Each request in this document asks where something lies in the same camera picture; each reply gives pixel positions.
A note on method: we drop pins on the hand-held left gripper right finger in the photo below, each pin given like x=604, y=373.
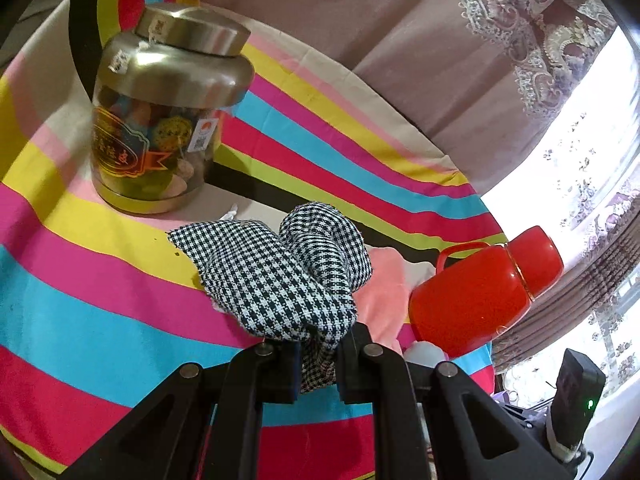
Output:
x=352, y=375

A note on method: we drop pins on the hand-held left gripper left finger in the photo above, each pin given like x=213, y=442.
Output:
x=282, y=375

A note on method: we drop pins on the black white houndstooth cloth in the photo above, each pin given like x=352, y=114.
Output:
x=280, y=280

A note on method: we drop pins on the brown striped curtain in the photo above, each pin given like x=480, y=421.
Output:
x=550, y=320

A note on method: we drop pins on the light grey fluffy towel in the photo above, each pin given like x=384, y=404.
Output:
x=425, y=352

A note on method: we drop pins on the pink cloth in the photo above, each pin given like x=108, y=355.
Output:
x=380, y=290

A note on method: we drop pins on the red thermos jug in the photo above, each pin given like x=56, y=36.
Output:
x=465, y=300

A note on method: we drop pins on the colourful striped sheet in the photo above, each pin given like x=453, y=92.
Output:
x=100, y=285

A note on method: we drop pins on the white lace curtain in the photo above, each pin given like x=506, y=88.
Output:
x=575, y=160

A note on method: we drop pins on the glass jar with metal lid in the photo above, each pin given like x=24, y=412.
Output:
x=165, y=125

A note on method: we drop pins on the beige curtain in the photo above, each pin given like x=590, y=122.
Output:
x=350, y=35

